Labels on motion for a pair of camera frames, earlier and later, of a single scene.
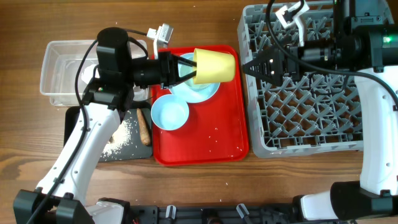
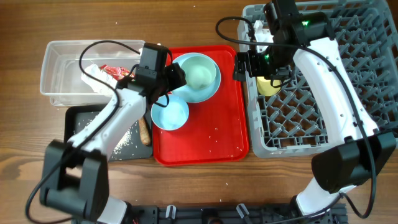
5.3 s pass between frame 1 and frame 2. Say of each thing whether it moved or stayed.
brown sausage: stayed
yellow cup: moved
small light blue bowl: stayed
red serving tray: stayed
